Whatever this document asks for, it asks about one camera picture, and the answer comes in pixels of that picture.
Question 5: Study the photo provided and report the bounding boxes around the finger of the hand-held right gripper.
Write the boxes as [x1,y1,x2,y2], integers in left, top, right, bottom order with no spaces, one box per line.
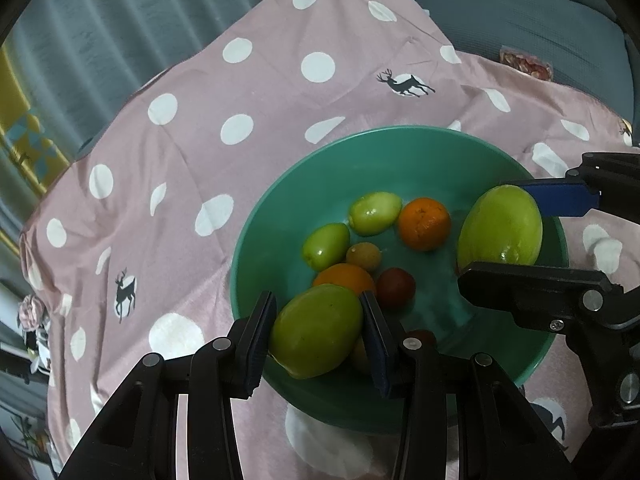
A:
[457,261,640,431]
[520,152,640,218]

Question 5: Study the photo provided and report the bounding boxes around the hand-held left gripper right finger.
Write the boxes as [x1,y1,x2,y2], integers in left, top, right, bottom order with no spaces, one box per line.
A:
[359,291,571,480]

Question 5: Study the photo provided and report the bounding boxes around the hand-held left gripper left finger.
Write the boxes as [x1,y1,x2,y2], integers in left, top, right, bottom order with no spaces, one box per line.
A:
[59,290,277,480]

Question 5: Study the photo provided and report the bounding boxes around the small yellow-brown fruit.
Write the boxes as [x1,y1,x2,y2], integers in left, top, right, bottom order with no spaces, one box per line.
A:
[350,337,373,373]
[346,241,383,271]

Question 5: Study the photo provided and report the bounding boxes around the green tomato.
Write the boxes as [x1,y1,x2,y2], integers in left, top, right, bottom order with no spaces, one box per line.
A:
[270,284,364,380]
[302,223,351,271]
[348,191,403,237]
[457,185,544,273]

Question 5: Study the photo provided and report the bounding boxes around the dark red tomato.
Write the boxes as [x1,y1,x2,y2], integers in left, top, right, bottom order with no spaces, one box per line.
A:
[376,268,416,309]

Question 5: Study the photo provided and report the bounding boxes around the orange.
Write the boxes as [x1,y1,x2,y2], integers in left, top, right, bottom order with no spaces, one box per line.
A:
[312,263,377,297]
[398,197,452,252]

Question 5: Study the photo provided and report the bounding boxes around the green plastic bowl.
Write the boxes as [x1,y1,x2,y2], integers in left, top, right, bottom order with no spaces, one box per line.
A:
[230,126,568,433]

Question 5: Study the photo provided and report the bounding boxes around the red snack packet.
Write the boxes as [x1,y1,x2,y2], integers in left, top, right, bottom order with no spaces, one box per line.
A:
[500,46,555,81]

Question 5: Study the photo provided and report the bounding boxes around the grey-blue sofa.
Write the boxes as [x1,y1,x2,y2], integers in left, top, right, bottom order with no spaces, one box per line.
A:
[415,0,632,126]

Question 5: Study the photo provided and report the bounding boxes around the pink polka dot blanket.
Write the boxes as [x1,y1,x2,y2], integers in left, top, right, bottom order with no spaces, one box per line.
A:
[20,0,640,480]

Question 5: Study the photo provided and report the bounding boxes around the pile of clothes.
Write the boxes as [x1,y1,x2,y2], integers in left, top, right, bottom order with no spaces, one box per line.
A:
[17,292,53,376]

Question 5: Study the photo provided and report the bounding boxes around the grey curtain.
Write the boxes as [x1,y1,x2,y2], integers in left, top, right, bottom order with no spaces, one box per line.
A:
[10,0,311,126]
[0,195,38,301]

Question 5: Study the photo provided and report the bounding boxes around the yellow patterned curtain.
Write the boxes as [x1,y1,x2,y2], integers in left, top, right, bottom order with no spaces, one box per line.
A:
[0,42,71,196]

